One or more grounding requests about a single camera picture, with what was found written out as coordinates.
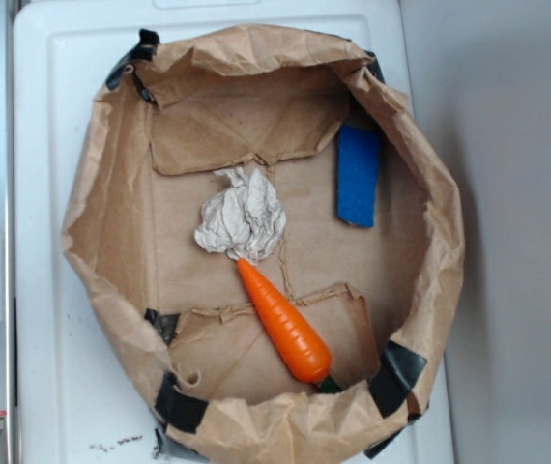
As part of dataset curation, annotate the orange plastic toy carrot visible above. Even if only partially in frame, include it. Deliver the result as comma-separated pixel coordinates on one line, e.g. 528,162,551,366
237,258,342,393

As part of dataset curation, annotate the crumpled white paper ball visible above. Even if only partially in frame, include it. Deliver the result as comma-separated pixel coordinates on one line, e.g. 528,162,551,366
193,167,287,265

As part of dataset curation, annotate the blue rectangular sponge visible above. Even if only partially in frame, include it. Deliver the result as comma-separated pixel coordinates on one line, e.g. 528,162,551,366
336,125,381,228

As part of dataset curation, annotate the brown paper bag bin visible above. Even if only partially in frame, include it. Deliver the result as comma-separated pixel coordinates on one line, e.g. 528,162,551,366
62,24,465,463

